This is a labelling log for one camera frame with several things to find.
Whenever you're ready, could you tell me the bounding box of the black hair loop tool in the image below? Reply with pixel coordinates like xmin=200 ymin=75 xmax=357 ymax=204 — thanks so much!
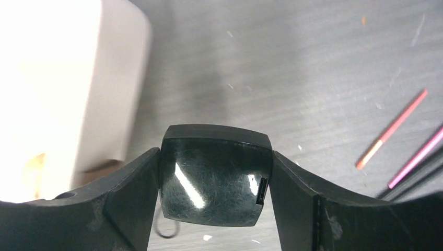
xmin=153 ymin=209 xmax=180 ymax=239

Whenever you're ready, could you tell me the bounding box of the black makeup pencil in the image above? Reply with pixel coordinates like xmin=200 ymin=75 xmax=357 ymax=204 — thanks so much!
xmin=376 ymin=147 xmax=442 ymax=201

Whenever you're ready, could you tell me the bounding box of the pink lip pencil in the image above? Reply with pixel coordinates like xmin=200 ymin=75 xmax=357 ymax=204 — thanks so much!
xmin=355 ymin=88 xmax=428 ymax=170

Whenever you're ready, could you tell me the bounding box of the pink eyebrow brush comb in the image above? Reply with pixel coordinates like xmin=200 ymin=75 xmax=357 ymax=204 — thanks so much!
xmin=388 ymin=127 xmax=442 ymax=189

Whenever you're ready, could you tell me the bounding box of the white drawer organizer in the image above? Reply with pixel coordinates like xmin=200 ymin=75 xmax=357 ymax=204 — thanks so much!
xmin=1 ymin=1 xmax=152 ymax=203

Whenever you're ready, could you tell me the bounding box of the black compact case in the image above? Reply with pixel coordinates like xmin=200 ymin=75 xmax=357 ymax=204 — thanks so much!
xmin=159 ymin=124 xmax=273 ymax=227

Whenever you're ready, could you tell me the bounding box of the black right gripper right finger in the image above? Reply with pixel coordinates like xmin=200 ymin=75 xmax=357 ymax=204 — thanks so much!
xmin=270 ymin=152 xmax=442 ymax=250

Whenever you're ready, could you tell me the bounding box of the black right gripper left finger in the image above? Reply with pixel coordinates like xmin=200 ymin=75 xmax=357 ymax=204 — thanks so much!
xmin=1 ymin=147 xmax=160 ymax=250

